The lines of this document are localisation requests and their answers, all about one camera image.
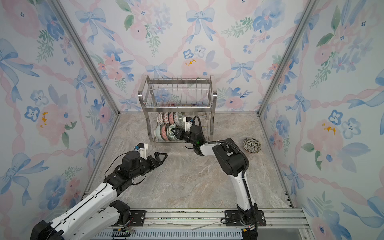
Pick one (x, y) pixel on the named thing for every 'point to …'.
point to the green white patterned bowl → (178, 119)
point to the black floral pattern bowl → (171, 116)
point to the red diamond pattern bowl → (165, 117)
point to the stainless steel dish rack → (159, 93)
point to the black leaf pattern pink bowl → (251, 145)
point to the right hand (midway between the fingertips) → (171, 128)
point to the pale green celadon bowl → (158, 132)
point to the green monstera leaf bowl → (170, 134)
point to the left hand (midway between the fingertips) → (163, 156)
